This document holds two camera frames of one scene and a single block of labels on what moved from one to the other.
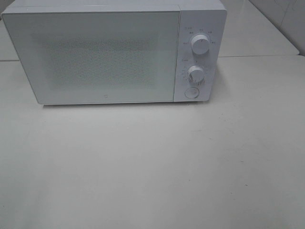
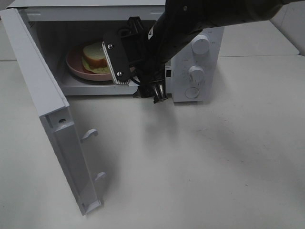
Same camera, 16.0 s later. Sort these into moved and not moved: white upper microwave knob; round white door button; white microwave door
Moved: white microwave door
Not moved: round white door button; white upper microwave knob
